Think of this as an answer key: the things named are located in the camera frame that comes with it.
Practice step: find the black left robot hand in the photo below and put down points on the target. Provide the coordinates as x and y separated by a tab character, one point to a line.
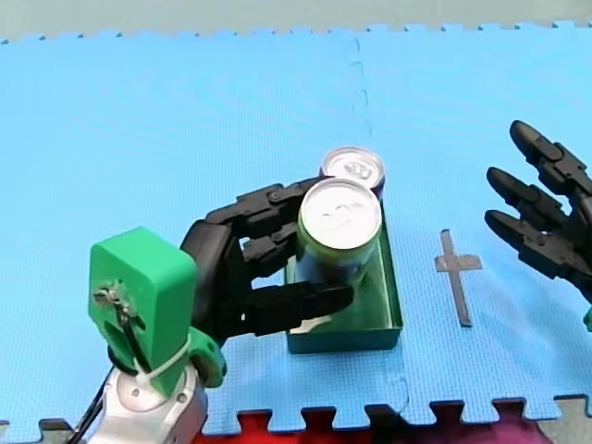
215	277

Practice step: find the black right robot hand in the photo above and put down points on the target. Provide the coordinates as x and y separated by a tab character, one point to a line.
564	240

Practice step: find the green drink can dark band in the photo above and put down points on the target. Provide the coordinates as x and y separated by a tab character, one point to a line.
340	213

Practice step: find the dark purple drink can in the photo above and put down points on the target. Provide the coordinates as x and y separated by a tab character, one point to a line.
353	164

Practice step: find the shallow green tray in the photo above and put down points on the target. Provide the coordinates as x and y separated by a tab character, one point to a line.
374	305

